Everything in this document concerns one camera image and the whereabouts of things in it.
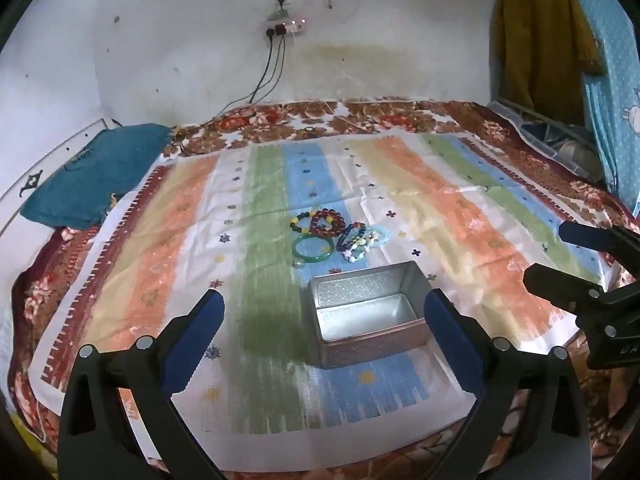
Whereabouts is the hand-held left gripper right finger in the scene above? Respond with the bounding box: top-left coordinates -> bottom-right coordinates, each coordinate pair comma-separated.
422,287 -> 591,480

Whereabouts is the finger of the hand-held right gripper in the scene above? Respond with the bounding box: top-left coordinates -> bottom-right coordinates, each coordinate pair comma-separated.
558,220 -> 640,267
522,262 -> 607,312

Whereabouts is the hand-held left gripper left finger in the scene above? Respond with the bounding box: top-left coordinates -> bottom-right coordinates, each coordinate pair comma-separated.
59,289 -> 226,480

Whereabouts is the silver metal tin box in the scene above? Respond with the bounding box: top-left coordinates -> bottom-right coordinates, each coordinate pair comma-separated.
307,260 -> 433,370

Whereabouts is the dark multicolour bead bracelet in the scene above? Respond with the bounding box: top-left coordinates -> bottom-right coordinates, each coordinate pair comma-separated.
336,221 -> 369,254

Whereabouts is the red bead bracelet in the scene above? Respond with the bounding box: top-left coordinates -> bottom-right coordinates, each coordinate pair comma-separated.
310,210 -> 349,237

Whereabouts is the green jade bangle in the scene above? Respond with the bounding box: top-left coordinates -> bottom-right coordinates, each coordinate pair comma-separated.
292,234 -> 335,261

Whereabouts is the blue dotted curtain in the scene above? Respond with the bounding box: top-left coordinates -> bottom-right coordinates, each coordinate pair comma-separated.
550,0 -> 640,217

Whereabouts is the striped pastel cloth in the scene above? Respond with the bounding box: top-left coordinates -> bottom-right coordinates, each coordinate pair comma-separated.
27,127 -> 618,436

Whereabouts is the teal pillow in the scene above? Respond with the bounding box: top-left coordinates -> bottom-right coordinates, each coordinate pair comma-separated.
20,122 -> 171,229

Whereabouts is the brown hanging garment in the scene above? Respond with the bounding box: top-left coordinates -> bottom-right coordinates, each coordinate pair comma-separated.
492,0 -> 604,111

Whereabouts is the white power strip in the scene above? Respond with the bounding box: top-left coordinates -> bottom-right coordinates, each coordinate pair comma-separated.
265,19 -> 307,37

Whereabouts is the white shell bracelet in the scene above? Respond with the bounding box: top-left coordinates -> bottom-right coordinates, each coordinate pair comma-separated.
344,237 -> 377,264

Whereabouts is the yellow and black bead bracelet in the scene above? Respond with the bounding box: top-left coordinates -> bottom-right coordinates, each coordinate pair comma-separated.
289,212 -> 321,235

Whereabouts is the black power cable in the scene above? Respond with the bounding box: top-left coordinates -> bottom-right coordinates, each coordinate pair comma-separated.
249,34 -> 275,104
257,34 -> 287,92

